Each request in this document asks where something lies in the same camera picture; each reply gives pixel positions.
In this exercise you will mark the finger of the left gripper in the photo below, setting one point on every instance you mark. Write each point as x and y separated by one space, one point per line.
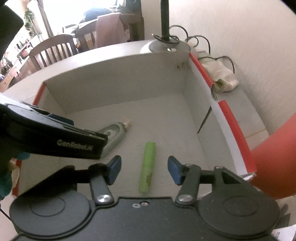
61 119

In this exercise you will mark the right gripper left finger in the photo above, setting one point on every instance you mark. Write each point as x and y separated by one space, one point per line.
101 177

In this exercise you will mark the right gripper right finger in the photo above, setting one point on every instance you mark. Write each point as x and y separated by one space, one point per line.
188 178

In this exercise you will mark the green marker tube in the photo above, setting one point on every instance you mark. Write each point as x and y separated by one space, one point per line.
147 167

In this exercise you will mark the grey correction tape dispenser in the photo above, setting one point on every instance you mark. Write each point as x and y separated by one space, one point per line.
115 133

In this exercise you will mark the blue gloved hand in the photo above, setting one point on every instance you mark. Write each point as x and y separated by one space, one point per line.
11 174

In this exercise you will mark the wooden dining chair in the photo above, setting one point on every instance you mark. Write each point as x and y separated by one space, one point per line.
52 50

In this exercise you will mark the red cardboard box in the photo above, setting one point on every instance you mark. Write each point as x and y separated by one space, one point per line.
165 99

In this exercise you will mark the red water bottle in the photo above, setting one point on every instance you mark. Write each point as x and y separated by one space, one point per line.
275 161

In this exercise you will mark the wooden chair with cloth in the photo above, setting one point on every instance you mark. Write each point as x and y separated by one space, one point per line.
133 25

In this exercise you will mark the pink cloth on chair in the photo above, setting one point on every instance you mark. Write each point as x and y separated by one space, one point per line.
109 30

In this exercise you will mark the crumpled white cloth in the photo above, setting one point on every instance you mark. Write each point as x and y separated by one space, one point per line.
224 78

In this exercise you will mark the potted green plant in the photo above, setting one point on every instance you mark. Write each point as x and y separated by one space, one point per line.
29 26

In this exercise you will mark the grey desk lamp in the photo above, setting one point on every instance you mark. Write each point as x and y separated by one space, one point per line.
165 42

